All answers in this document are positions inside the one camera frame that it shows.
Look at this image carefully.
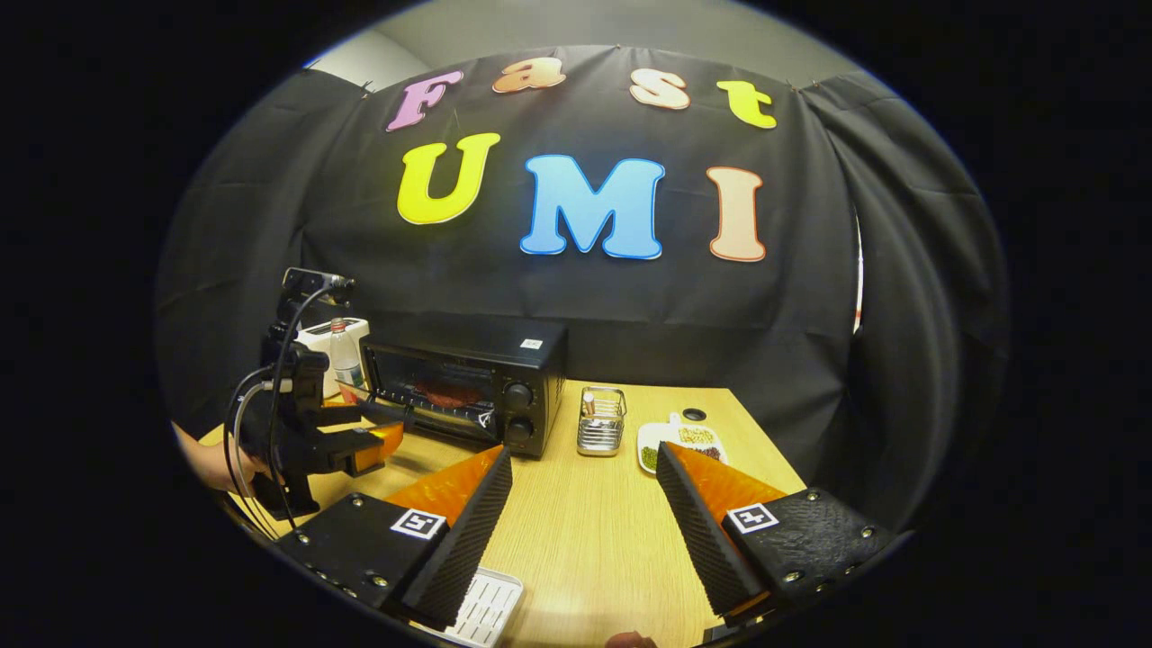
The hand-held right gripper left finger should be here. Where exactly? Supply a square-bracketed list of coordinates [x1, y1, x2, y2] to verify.
[270, 444, 514, 631]

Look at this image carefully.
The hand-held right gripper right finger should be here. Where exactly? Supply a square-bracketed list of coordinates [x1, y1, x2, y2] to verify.
[655, 441, 901, 622]

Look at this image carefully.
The reddish brown meat piece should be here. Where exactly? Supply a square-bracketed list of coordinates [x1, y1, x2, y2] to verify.
[414, 380, 487, 408]

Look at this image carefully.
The black electric oven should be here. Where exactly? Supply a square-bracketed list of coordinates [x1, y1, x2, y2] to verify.
[358, 315, 570, 460]

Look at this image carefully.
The clear plastic bottle red label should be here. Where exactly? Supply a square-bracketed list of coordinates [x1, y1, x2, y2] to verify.
[328, 317, 365, 390]

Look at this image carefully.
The white grid tray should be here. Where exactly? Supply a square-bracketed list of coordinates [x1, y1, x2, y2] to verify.
[409, 565, 525, 648]

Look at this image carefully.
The white toaster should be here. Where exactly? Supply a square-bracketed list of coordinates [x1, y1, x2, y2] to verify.
[295, 317, 372, 399]

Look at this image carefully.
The white divided dish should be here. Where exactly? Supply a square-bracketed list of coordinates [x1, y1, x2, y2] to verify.
[637, 412, 730, 474]

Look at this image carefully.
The black backdrop cloth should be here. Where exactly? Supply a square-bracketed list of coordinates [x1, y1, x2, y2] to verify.
[153, 45, 1009, 532]

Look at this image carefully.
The white cable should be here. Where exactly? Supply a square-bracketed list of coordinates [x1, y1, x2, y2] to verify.
[231, 382, 280, 532]

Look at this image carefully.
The black cable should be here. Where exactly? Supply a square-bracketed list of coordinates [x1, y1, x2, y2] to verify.
[220, 283, 347, 541]

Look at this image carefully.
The metal wire basket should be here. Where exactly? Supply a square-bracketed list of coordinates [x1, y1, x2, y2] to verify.
[576, 385, 628, 457]

